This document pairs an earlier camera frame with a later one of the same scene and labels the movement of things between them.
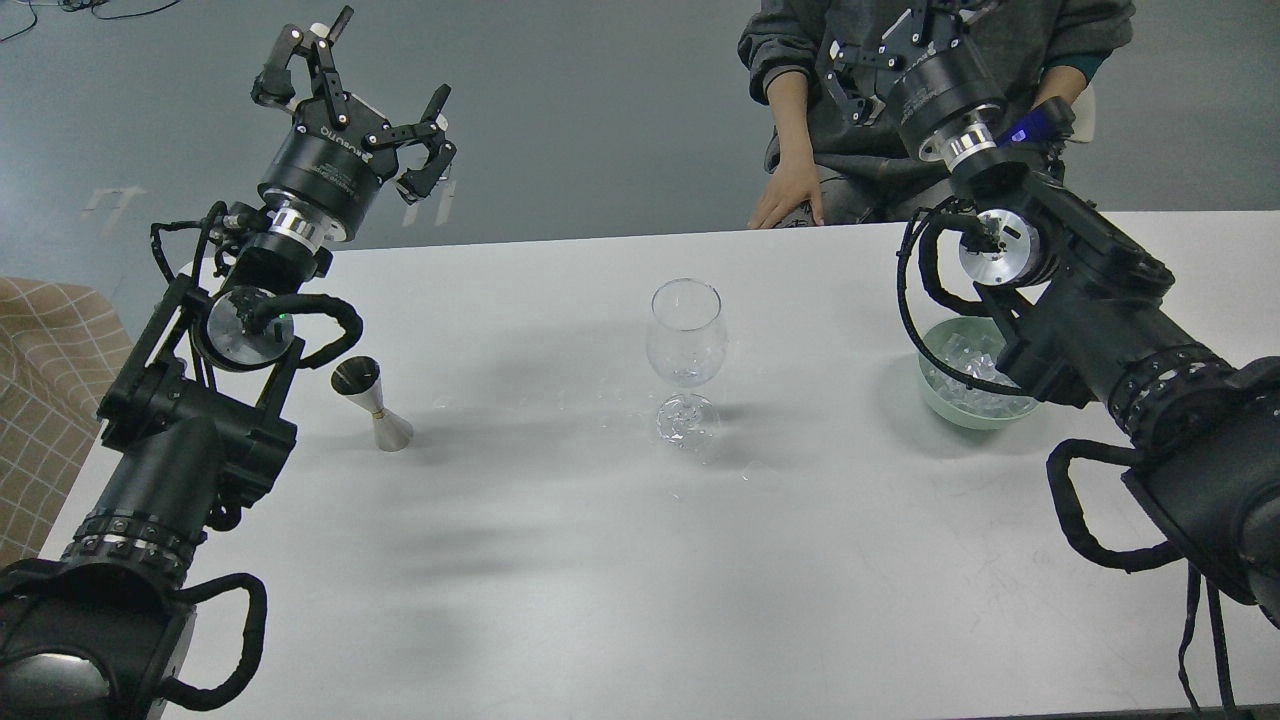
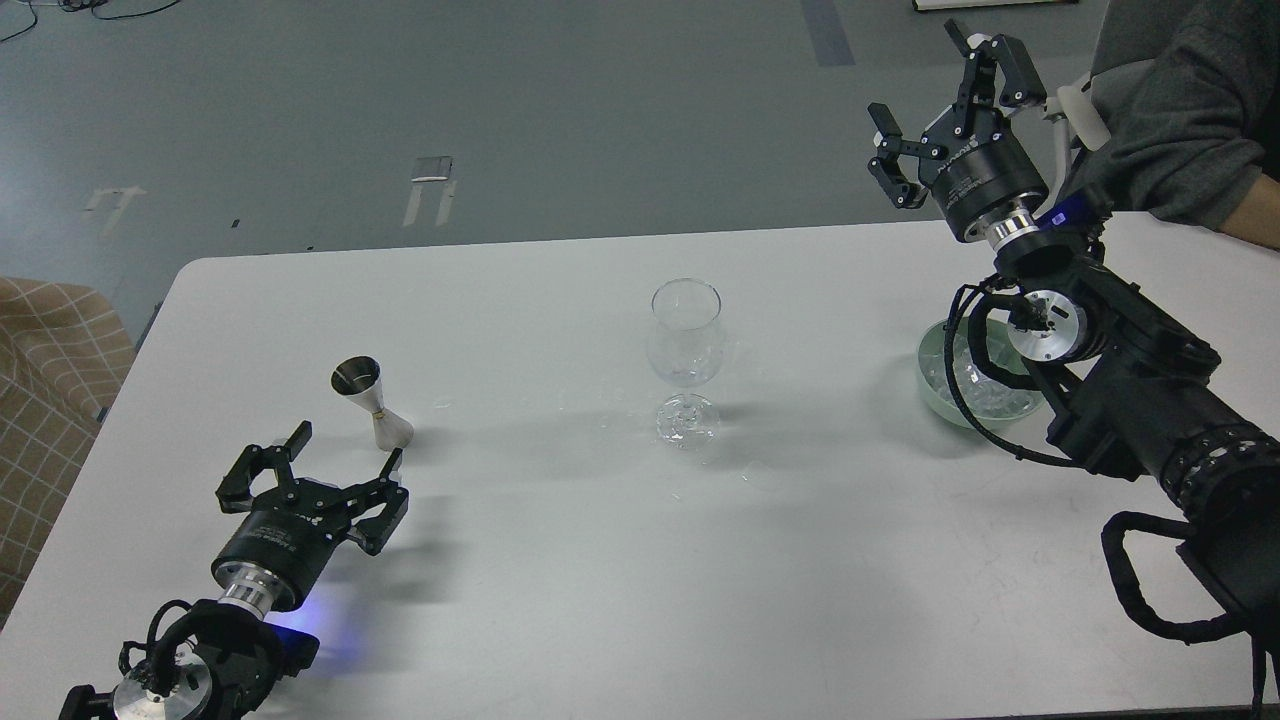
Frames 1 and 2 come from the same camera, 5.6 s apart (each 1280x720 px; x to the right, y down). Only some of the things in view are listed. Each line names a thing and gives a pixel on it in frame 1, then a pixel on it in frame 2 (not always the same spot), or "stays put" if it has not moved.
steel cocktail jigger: x=358 y=377 stays put
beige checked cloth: x=62 y=349 stays put
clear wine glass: x=686 y=341 stays put
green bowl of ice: x=971 y=347 stays put
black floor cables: x=74 y=5 stays put
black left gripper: x=338 y=171 → x=280 y=549
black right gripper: x=931 y=92 → x=989 y=182
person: x=824 y=168 → x=1195 y=128
